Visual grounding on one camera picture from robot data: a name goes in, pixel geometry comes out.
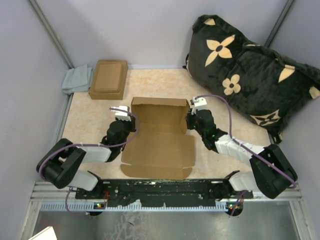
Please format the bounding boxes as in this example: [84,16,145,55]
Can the white board corner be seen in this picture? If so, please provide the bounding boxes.
[28,226,57,240]

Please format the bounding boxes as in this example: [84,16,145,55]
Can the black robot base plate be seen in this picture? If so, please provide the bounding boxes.
[75,178,241,207]

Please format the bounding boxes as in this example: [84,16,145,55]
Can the light blue folded cloth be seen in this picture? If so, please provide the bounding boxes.
[61,64,94,95]

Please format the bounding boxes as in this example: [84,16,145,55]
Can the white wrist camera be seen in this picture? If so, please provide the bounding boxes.
[110,105,131,122]
[190,97,207,110]

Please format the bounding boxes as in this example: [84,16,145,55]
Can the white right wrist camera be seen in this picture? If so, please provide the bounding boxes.
[190,97,207,110]

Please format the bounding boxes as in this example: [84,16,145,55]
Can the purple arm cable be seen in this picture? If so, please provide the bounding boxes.
[192,94,298,217]
[37,106,140,219]

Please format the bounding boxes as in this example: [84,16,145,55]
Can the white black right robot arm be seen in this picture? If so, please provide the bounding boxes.
[185,109,298,199]

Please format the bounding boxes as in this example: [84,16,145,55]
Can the large folded brown cardboard box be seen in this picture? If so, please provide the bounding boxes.
[88,60,128,100]

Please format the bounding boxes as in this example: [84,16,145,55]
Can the black plush flower-pattern pillow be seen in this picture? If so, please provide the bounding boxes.
[185,14,320,143]

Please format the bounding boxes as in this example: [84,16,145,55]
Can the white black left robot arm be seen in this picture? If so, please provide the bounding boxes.
[36,116,140,199]

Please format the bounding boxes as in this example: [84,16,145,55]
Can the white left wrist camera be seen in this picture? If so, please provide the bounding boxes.
[110,105,131,122]

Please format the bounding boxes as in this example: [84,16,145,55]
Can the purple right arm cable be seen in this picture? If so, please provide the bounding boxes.
[192,94,298,217]

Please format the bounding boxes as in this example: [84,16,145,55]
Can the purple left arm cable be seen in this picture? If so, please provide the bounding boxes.
[37,106,140,219]

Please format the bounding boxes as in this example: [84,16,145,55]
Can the small folded brown cardboard box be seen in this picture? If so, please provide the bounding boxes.
[94,62,122,93]

